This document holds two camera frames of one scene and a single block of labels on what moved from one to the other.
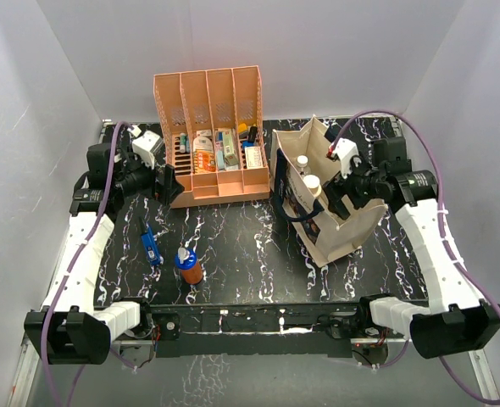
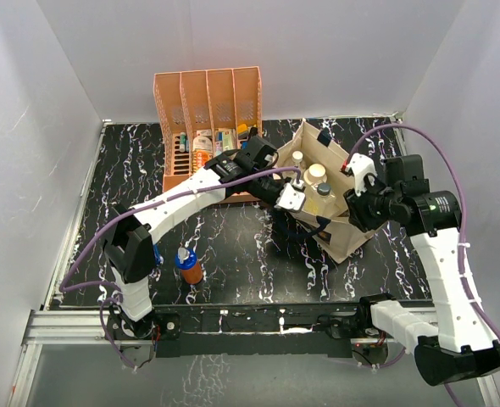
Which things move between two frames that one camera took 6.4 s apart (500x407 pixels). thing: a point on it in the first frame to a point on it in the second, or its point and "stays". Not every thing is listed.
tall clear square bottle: (313, 182) to (320, 201)
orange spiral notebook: (204, 161) stays
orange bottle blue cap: (186, 260) stays
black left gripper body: (140, 178) to (265, 188)
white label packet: (202, 142) stays
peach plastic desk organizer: (212, 119) stays
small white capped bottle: (302, 164) to (297, 158)
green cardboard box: (230, 158) stays
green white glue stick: (183, 142) stays
